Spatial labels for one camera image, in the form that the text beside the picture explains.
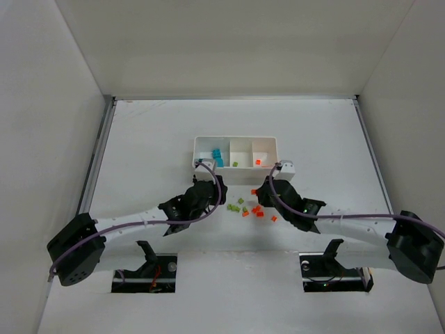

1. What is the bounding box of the teal frog lotus brick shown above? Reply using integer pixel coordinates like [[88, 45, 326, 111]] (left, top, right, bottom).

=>
[[215, 158, 224, 168]]

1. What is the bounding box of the small teal slope brick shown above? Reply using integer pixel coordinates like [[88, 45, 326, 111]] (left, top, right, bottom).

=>
[[212, 149, 221, 159]]

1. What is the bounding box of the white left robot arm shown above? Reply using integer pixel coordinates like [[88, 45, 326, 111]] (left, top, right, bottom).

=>
[[47, 175, 227, 287]]

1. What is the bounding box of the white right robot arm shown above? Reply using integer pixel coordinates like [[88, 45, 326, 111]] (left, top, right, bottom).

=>
[[255, 177, 444, 285]]

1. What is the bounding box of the white three-compartment plastic bin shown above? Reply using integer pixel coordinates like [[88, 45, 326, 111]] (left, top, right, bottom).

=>
[[192, 136, 279, 184]]

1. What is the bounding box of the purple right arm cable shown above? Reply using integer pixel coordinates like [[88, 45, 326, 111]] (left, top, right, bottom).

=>
[[268, 162, 445, 271]]

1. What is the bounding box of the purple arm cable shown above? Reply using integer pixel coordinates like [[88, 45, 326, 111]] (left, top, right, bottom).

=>
[[268, 162, 445, 271], [48, 159, 223, 283]]

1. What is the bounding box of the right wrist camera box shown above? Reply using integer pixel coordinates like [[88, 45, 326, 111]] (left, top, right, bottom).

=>
[[275, 160, 296, 182]]

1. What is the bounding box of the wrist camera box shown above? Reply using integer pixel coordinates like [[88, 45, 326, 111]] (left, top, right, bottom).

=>
[[194, 159, 216, 182], [275, 160, 296, 182]]

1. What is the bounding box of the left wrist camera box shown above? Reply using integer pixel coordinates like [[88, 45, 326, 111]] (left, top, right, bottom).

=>
[[194, 159, 216, 182]]

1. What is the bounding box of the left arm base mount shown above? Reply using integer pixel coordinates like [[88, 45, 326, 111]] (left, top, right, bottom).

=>
[[111, 241, 178, 294]]

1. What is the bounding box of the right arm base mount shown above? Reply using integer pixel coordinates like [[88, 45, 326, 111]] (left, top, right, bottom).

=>
[[299, 239, 374, 293]]

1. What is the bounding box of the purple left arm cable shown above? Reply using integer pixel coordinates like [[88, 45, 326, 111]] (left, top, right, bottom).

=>
[[48, 159, 223, 283]]

